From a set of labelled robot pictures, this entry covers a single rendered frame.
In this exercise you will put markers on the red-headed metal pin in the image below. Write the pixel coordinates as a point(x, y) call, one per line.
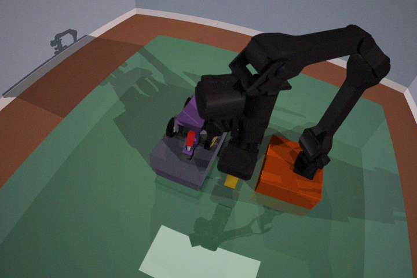
point(190, 139)

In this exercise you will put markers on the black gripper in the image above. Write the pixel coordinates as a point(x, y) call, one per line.
point(239, 158)

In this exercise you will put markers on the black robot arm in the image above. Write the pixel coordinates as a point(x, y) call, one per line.
point(277, 58)

